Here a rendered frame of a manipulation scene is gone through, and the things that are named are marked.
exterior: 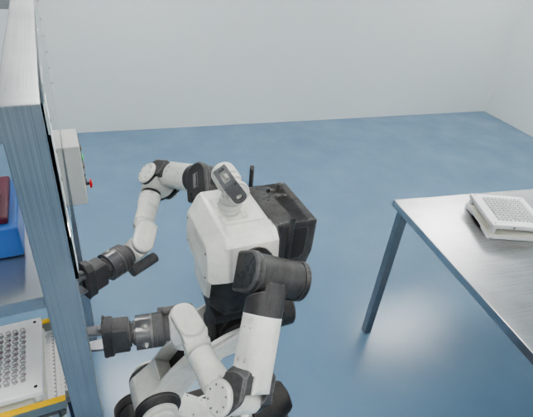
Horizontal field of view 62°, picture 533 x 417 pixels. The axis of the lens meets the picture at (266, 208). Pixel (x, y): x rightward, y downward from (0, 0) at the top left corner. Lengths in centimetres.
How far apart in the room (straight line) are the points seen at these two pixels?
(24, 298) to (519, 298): 153
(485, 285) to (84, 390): 135
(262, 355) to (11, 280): 52
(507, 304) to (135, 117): 371
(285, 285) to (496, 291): 98
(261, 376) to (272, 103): 407
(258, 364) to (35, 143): 61
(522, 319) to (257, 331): 102
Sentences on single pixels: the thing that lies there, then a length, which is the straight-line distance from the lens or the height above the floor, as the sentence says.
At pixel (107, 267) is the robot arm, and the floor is 100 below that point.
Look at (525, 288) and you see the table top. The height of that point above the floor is 86.
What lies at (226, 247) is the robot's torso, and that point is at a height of 123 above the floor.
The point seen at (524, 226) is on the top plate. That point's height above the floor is 93.
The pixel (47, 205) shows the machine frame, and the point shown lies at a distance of 81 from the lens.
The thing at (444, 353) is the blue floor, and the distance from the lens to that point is 271.
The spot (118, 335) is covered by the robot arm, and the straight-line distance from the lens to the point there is 119.
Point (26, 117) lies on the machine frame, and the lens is 74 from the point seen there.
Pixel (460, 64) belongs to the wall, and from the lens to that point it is 600.
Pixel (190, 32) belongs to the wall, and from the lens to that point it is 442.
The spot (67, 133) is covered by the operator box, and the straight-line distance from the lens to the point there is 195.
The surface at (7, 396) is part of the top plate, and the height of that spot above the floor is 90.
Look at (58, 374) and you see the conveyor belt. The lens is 138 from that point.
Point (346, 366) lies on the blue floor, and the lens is 245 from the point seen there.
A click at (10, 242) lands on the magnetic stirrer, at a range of 102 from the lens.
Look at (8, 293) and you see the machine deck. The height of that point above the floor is 127.
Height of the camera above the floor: 190
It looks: 34 degrees down
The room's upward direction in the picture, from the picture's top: 6 degrees clockwise
